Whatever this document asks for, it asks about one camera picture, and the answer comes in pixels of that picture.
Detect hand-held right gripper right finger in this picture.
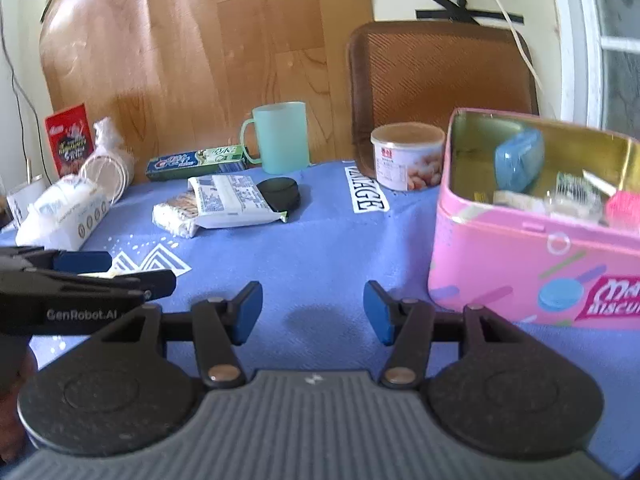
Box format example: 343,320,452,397
363,280,526,390

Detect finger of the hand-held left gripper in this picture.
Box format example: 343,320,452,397
30,269,177,303
0,246,113,275

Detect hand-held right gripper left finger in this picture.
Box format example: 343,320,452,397
102,281,264,391

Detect pink biscuit tin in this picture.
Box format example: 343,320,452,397
427,107,640,331

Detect clear wafer packet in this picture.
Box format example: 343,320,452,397
492,190,548,217

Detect blue plastic case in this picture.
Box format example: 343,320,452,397
494,127,546,195

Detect small printed sachet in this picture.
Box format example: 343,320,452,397
557,172,601,196

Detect pink ribbed item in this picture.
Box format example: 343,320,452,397
604,189,640,233

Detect person's left hand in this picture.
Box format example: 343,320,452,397
0,347,40,466

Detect white tissue pack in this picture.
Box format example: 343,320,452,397
15,175,112,252

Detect clear rice cracker packet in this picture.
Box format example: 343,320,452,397
151,192,201,238

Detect blue printed tablecloth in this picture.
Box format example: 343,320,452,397
0,160,640,476

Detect stack of plastic cups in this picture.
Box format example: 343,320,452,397
79,117,136,206

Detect white printed biscuit packet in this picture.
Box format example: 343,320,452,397
187,175,290,231

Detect red snack box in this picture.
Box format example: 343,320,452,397
44,103,96,178

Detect black round case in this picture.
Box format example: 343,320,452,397
256,177,302,212

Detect green toothpaste box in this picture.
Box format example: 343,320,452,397
146,145,249,182

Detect nut can with lid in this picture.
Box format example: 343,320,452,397
371,123,446,192

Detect green plastic cup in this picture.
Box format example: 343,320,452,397
240,101,308,175

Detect wooden board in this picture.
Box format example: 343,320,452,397
39,0,375,186

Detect brown chair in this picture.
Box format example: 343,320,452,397
346,21,540,173

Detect white frosted glass door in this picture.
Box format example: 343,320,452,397
547,0,640,138

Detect white charger cable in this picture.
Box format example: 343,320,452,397
467,0,556,111

